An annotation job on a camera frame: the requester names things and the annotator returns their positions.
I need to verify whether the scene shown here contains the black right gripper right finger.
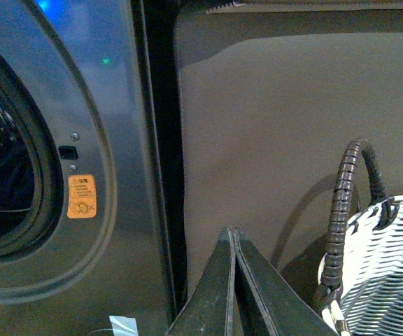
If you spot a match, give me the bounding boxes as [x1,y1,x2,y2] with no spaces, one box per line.
[234,228,337,336]

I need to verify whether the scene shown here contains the orange warning sticker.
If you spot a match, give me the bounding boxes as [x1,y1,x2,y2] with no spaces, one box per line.
[67,174,97,219]

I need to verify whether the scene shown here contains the black rubber door gasket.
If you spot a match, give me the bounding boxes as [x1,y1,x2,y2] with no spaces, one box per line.
[0,55,64,263]

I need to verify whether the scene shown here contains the grey front-load washing machine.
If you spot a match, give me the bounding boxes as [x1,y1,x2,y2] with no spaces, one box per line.
[0,1,185,335]

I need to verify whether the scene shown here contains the black white woven basket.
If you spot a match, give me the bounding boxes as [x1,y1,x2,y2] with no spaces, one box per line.
[320,195,403,335]

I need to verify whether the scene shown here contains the white tape piece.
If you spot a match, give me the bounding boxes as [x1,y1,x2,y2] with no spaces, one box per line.
[109,316,139,336]

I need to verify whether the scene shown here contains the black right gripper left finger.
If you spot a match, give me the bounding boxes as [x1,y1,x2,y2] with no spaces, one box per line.
[167,228,236,335]

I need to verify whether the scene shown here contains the brown wrapped basket handle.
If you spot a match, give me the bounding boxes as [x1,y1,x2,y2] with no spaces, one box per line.
[313,138,397,314]

